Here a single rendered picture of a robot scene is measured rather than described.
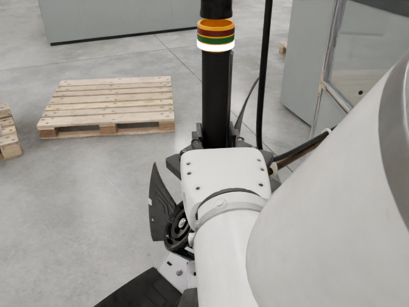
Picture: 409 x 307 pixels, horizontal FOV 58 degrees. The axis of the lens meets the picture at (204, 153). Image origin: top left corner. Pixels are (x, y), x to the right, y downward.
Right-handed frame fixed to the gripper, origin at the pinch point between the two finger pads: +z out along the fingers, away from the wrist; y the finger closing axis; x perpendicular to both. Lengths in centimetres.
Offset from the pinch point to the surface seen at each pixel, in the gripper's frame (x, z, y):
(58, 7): -103, 517, -164
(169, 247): -27.7, 5.2, -7.7
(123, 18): -127, 543, -77
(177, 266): -35.4, 6.6, -6.5
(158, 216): -43, 29, -11
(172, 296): -39.7, 2.6, -7.8
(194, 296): -28.2, -5.4, -3.7
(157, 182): -34.3, 32.9, -10.8
